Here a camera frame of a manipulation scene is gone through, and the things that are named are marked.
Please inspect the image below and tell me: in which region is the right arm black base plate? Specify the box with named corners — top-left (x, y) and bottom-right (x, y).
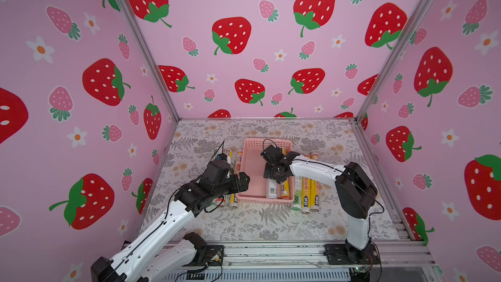
top-left (324, 243), bottom-right (380, 266)

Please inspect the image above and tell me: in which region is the clear white wrap roll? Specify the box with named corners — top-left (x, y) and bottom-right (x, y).
top-left (266, 179), bottom-right (277, 200)

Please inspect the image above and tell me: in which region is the aluminium front rail frame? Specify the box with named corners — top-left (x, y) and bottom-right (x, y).
top-left (146, 233), bottom-right (443, 281)

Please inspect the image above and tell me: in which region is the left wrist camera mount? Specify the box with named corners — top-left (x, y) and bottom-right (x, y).
top-left (216, 154), bottom-right (228, 162)

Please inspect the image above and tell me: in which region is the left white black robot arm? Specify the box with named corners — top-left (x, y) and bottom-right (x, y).
top-left (91, 159), bottom-right (251, 281)

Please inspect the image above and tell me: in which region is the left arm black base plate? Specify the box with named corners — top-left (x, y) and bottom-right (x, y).
top-left (187, 245), bottom-right (224, 266)

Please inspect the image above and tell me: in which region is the large yellow wrap roll left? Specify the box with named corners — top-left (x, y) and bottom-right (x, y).
top-left (224, 149), bottom-right (238, 210)

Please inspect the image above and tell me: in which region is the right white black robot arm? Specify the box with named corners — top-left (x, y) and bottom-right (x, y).
top-left (261, 145), bottom-right (378, 264)

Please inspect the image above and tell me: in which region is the pink plastic perforated basket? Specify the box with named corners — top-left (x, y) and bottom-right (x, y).
top-left (237, 138), bottom-right (295, 206)

